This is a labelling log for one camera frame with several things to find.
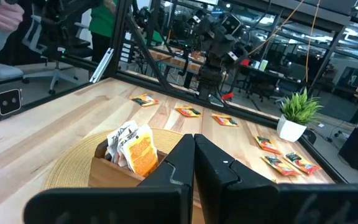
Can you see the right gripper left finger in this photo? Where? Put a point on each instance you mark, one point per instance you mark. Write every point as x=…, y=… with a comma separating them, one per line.
x=179, y=168

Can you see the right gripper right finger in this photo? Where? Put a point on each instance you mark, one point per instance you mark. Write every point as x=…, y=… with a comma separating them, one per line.
x=222, y=186

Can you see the brown wooden tea box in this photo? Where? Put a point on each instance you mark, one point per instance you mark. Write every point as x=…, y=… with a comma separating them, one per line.
x=110, y=177

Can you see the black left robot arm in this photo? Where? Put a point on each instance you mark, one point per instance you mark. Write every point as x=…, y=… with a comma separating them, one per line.
x=211, y=81

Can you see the small red object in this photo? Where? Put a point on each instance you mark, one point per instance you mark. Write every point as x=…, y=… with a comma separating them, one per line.
x=245, y=62

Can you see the light green cup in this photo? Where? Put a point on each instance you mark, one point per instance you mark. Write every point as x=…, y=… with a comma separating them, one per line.
x=263, y=65

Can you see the small red clamp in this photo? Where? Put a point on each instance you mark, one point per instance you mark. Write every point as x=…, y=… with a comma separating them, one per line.
x=227, y=96

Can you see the wooden top desk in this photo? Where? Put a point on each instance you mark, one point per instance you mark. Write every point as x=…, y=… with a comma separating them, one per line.
x=176, y=60

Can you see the dark blue office chair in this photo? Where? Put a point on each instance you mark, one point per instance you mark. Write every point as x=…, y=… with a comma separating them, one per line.
x=291, y=77

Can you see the green plant in white pot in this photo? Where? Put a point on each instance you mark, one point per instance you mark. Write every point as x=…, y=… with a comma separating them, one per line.
x=297, y=115

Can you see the round woven straw placemat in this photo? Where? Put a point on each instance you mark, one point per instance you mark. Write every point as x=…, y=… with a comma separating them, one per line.
x=70, y=168

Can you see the white aluminium bar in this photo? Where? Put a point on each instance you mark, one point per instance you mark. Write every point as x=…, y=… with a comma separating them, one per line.
x=101, y=65

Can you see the person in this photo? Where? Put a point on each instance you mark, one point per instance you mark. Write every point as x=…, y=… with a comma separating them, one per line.
x=102, y=18

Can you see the black floor case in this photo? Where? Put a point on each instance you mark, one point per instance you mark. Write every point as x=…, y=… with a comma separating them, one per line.
x=357, y=152

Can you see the black white office chair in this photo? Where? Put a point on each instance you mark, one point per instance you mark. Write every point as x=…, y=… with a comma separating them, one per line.
x=51, y=73

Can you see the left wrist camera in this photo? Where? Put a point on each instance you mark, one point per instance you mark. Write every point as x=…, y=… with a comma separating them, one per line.
x=231, y=24

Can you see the black table camera box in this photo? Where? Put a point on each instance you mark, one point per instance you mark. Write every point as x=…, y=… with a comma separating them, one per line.
x=3, y=102

